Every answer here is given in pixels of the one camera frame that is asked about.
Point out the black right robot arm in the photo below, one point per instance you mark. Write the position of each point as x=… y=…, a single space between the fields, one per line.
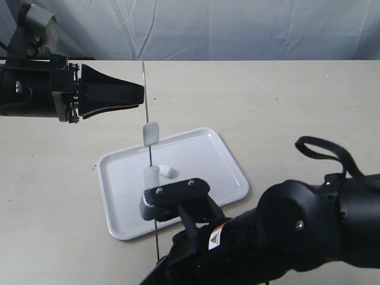
x=295 y=226

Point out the thin metal skewer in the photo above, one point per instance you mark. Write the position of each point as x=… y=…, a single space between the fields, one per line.
x=145 y=98

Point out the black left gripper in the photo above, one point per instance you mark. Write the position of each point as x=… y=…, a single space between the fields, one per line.
x=99 y=93

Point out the white backdrop curtain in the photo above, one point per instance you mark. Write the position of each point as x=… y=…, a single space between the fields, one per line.
x=217 y=30

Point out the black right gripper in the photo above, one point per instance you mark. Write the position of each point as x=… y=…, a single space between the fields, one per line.
x=222 y=252

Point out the white marshmallow top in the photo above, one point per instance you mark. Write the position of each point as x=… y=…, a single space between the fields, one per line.
x=166 y=171

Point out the white plastic tray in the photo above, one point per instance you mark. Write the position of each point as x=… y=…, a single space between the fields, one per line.
x=199 y=153

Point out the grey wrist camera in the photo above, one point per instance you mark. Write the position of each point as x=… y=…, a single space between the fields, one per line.
x=35 y=33
x=187 y=199

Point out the white marshmallow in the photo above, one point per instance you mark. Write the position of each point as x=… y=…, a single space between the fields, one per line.
x=151 y=134
x=166 y=171
x=151 y=177

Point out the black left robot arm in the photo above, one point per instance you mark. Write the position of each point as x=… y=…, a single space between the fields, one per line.
x=25 y=89

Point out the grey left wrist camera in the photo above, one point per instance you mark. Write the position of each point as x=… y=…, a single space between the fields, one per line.
x=35 y=33

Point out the white marshmallow bottom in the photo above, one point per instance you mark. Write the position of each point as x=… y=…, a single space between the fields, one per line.
x=151 y=177

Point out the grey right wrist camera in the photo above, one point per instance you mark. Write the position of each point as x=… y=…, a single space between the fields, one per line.
x=187 y=199

